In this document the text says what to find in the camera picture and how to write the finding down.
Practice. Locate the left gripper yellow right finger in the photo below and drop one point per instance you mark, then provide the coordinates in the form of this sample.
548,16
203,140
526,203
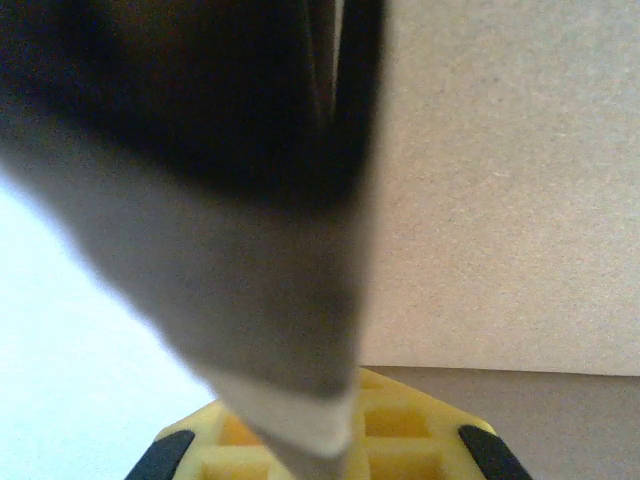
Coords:
415,435

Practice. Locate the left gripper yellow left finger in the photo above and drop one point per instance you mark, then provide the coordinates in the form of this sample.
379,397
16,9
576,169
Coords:
210,450

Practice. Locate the brown cardboard box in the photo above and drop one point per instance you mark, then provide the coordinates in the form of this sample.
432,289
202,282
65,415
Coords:
500,200

